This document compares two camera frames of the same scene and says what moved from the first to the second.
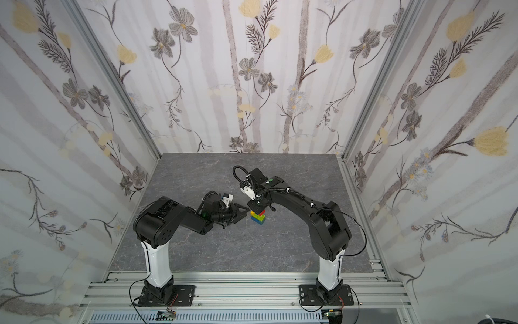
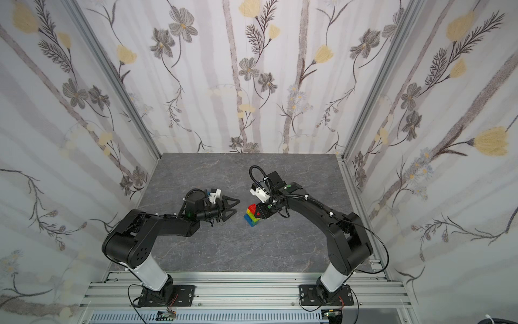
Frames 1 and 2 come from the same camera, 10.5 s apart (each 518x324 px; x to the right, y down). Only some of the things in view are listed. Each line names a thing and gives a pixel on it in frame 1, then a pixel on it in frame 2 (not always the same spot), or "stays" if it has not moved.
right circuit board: (334, 315) stays
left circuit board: (166, 315) stays
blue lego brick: (258, 221) to (248, 219)
